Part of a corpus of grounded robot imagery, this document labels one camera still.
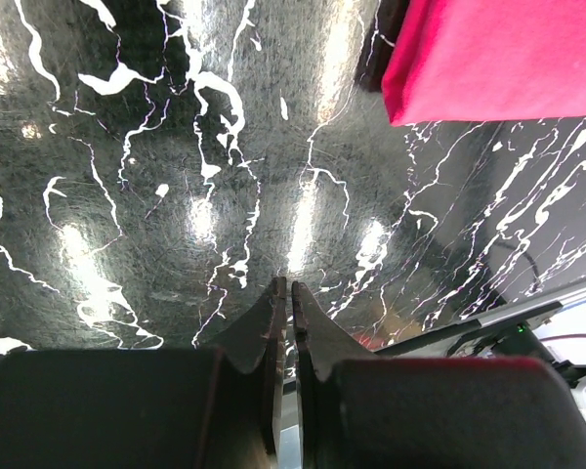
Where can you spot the red t-shirt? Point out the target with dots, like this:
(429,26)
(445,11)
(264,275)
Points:
(487,61)

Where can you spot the black marble table mat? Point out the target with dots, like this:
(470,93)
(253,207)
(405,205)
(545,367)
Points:
(161,161)

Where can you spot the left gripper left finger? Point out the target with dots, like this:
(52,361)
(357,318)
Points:
(217,406)

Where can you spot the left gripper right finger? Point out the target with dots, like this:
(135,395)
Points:
(359,410)

